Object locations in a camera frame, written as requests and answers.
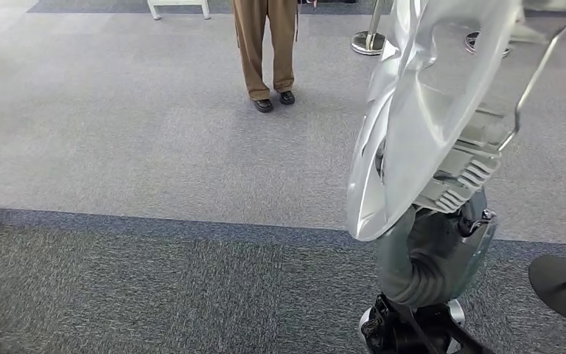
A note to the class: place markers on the silver wheel hubcap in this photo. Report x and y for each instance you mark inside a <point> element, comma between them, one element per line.
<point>424,122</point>

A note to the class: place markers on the person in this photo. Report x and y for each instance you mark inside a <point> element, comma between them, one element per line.
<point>258,49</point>

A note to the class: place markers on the white table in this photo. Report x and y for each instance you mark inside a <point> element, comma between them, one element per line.
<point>178,2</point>

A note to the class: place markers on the black stanchion post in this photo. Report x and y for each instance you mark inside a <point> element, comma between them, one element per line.
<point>556,293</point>

